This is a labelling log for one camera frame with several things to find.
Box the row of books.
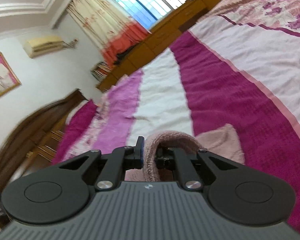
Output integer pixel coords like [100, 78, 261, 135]
[90, 61, 112, 81]

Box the wooden headboard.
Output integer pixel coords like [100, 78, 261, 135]
[0, 89, 85, 192]

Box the cream and orange curtain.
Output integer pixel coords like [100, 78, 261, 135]
[67, 0, 149, 67]

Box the framed wall picture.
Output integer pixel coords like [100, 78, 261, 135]
[0, 52, 21, 97]

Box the purple floral bed blanket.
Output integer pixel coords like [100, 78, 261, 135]
[53, 0, 300, 233]

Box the pink knitted cardigan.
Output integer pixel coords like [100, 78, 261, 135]
[125, 124, 245, 182]

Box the wooden low cabinet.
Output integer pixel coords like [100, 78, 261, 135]
[96, 0, 221, 92]

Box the wall air conditioner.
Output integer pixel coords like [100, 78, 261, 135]
[23, 35, 78, 58]

